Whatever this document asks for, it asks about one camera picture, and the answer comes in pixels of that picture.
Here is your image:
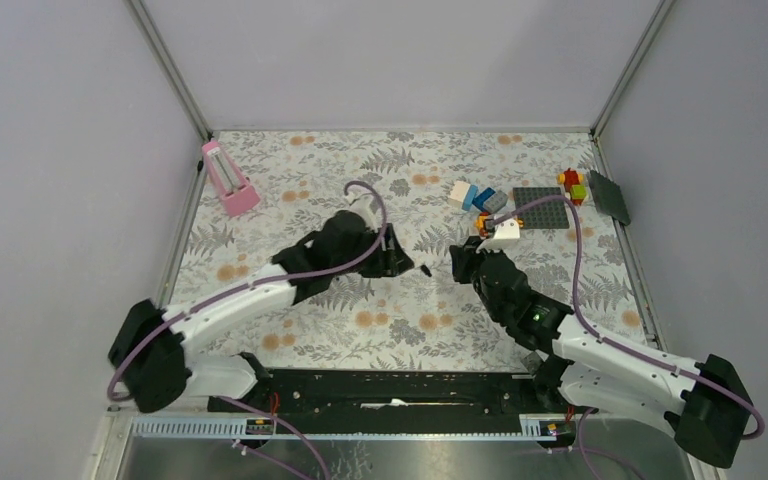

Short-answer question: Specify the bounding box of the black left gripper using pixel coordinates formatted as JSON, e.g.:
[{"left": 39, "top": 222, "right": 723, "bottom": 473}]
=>
[{"left": 332, "top": 223, "right": 413, "bottom": 278}]

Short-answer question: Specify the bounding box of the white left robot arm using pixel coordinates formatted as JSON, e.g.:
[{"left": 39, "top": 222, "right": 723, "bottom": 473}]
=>
[{"left": 107, "top": 210, "right": 415, "bottom": 413}]

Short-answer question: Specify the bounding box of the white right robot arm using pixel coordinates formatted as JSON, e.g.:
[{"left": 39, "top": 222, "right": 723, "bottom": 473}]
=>
[{"left": 449, "top": 236, "right": 752, "bottom": 469}]

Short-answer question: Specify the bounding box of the orange toy car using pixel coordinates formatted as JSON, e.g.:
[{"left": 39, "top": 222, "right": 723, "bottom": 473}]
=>
[{"left": 475, "top": 212, "right": 525, "bottom": 239}]

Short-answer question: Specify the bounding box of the grey lego baseplate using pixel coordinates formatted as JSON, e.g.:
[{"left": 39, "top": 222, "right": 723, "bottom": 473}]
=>
[{"left": 512, "top": 187, "right": 569, "bottom": 230}]

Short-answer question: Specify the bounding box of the pink metronome box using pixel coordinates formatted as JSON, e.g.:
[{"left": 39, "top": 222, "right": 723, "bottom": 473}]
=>
[{"left": 201, "top": 140, "right": 261, "bottom": 218}]

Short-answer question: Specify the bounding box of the floral table mat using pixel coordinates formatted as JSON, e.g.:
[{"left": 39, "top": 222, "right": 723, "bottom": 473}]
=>
[{"left": 152, "top": 130, "right": 657, "bottom": 374}]

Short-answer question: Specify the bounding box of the grey toy brick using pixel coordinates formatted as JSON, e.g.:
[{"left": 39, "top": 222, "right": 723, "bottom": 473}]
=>
[{"left": 483, "top": 191, "right": 508, "bottom": 214}]

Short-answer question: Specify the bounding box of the white and blue brick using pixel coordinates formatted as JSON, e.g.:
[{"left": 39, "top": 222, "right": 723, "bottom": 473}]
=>
[{"left": 447, "top": 181, "right": 478, "bottom": 211}]

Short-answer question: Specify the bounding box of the blue toy brick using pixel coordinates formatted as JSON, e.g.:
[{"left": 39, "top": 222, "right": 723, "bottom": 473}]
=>
[{"left": 471, "top": 188, "right": 496, "bottom": 212}]

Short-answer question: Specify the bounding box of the red yellow green brick stack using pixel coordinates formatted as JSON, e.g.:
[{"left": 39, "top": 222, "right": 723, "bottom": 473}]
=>
[{"left": 557, "top": 168, "right": 587, "bottom": 206}]

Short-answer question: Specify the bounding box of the dark grey lego plate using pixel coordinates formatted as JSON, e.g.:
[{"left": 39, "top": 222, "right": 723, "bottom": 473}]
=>
[{"left": 588, "top": 170, "right": 631, "bottom": 226}]

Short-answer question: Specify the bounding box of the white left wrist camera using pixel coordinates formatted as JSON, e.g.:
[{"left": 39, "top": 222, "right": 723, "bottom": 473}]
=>
[{"left": 348, "top": 201, "right": 381, "bottom": 231}]

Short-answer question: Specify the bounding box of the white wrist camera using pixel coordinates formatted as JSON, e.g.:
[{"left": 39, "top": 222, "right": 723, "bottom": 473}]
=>
[
  {"left": 348, "top": 201, "right": 381, "bottom": 231},
  {"left": 477, "top": 219, "right": 521, "bottom": 251}
]

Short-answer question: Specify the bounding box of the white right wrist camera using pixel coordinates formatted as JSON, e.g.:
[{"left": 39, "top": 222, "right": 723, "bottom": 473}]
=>
[{"left": 477, "top": 219, "right": 521, "bottom": 251}]

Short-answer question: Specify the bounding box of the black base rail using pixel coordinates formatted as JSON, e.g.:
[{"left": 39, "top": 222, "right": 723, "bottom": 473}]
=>
[{"left": 242, "top": 369, "right": 573, "bottom": 432}]

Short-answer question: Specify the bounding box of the white cable duct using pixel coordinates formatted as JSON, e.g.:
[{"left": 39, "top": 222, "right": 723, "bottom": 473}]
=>
[{"left": 131, "top": 415, "right": 558, "bottom": 442}]

